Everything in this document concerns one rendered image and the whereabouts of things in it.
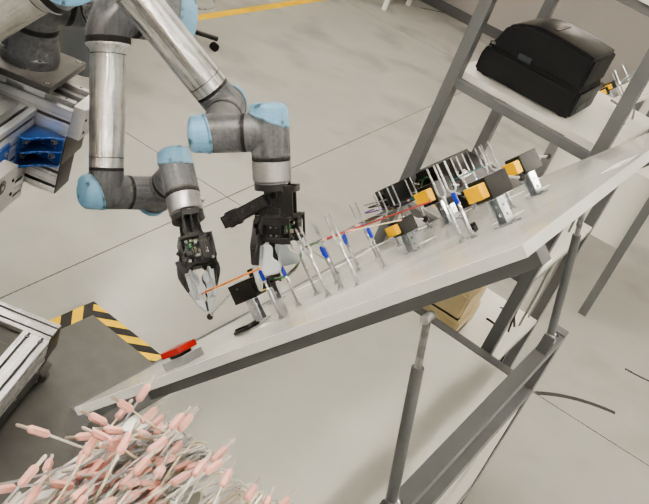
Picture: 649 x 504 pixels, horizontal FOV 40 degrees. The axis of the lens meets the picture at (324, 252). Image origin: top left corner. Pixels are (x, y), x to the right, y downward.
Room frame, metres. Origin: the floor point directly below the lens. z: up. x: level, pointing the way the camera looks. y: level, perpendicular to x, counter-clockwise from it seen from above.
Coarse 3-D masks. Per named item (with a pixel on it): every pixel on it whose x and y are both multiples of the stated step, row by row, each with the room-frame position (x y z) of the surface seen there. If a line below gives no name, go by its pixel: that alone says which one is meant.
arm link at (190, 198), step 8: (176, 192) 1.64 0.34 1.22; (184, 192) 1.64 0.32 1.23; (192, 192) 1.65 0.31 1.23; (168, 200) 1.63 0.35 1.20; (176, 200) 1.63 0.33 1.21; (184, 200) 1.63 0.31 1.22; (192, 200) 1.64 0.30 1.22; (200, 200) 1.66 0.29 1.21; (168, 208) 1.63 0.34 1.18; (176, 208) 1.62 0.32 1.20; (200, 208) 1.65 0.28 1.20
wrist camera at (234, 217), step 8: (256, 200) 1.53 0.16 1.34; (264, 200) 1.53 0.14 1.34; (240, 208) 1.53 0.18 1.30; (248, 208) 1.53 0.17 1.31; (256, 208) 1.52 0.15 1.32; (224, 216) 1.53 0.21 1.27; (232, 216) 1.53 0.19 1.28; (240, 216) 1.53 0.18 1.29; (248, 216) 1.53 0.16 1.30; (224, 224) 1.53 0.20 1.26; (232, 224) 1.53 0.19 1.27
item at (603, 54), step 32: (512, 32) 2.47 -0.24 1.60; (544, 32) 2.45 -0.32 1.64; (576, 32) 2.57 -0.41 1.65; (480, 64) 2.49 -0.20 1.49; (512, 64) 2.46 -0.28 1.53; (544, 64) 2.43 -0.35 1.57; (576, 64) 2.40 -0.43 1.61; (608, 64) 2.57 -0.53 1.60; (544, 96) 2.41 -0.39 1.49; (576, 96) 2.39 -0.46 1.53
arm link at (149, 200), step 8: (136, 176) 1.70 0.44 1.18; (144, 176) 1.72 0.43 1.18; (152, 176) 1.71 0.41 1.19; (136, 184) 1.68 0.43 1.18; (144, 184) 1.69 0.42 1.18; (152, 184) 1.69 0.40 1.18; (136, 192) 1.67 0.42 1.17; (144, 192) 1.68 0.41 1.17; (152, 192) 1.69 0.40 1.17; (136, 200) 1.66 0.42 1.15; (144, 200) 1.68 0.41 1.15; (152, 200) 1.69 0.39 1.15; (160, 200) 1.69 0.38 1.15; (136, 208) 1.67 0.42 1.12; (144, 208) 1.69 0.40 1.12; (152, 208) 1.70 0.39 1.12; (160, 208) 1.71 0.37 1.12
